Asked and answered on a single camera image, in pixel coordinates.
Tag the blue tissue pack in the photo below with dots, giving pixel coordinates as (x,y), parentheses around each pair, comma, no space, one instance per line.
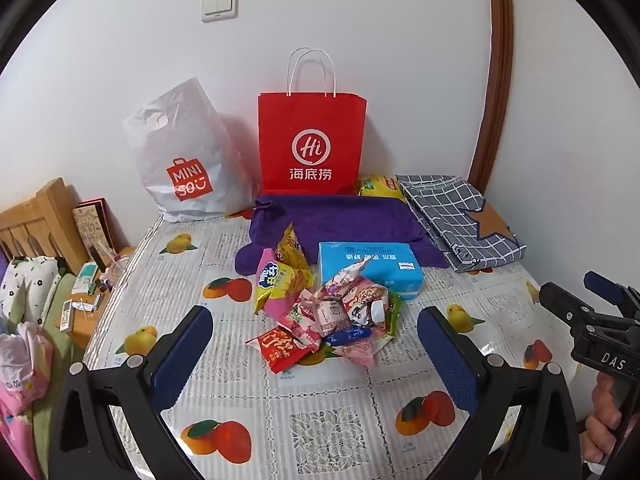
(370,260)

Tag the fruit printed tablecloth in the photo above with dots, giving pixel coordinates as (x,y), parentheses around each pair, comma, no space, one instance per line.
(350,410)

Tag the purple towel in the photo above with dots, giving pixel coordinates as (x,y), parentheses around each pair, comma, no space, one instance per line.
(350,220)

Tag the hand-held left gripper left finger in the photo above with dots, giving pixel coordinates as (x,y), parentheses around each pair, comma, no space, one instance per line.
(182,355)

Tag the grey checked folded cloth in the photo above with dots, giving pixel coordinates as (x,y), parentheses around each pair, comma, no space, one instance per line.
(450,220)

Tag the red snack packet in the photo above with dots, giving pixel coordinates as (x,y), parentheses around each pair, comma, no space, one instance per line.
(280,347)

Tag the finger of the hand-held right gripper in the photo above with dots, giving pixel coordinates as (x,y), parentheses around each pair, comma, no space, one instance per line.
(607,290)
(567,307)

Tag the brown patterned box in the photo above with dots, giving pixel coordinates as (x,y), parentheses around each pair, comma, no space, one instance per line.
(92,230)

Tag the white floral pillow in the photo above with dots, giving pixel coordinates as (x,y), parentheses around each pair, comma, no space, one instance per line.
(30,285)

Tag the silver pink candy wrapper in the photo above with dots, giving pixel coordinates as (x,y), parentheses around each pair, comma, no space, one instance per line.
(345,277)

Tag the blue candy packet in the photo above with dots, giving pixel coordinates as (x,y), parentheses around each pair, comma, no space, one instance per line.
(347,336)

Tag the white plastic shopping bag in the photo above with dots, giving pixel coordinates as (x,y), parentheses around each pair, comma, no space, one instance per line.
(185,130)

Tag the white wall switch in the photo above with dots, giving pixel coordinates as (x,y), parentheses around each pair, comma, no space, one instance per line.
(220,6)

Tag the red paper bag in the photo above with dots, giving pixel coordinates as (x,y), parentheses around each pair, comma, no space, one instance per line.
(310,125)

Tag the green bedsheet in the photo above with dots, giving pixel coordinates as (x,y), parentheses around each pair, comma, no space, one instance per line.
(55,350)

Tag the pink yellow chip bag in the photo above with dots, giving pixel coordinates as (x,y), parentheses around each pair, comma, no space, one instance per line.
(275,282)

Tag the large yellow green snack bag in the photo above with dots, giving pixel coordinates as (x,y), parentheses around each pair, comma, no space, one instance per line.
(380,187)

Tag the white remote control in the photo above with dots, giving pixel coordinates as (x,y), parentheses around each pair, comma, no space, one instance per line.
(66,316)

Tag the wooden nightstand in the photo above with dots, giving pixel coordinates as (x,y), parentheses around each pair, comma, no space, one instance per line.
(82,332)

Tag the brown wooden door frame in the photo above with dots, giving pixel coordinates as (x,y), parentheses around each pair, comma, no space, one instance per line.
(500,60)

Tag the light pink snack packet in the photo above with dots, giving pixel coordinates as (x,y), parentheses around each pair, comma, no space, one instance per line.
(365,354)

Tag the yellow orange snack packet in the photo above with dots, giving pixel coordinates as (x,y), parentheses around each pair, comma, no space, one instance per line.
(290,252)

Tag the pink printed snack packet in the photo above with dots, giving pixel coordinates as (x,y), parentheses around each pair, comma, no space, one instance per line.
(367,305)

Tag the person's right hand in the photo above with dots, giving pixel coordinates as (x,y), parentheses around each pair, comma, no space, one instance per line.
(597,435)

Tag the pink plastic bag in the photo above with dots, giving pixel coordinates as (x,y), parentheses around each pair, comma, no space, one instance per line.
(22,375)

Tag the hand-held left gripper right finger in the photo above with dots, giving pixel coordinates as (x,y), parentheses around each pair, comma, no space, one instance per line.
(447,360)

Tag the wooden headboard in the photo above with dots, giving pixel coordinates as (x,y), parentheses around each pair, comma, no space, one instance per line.
(45,215)

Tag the green snack packet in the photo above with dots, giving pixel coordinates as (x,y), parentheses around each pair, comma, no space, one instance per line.
(395,312)

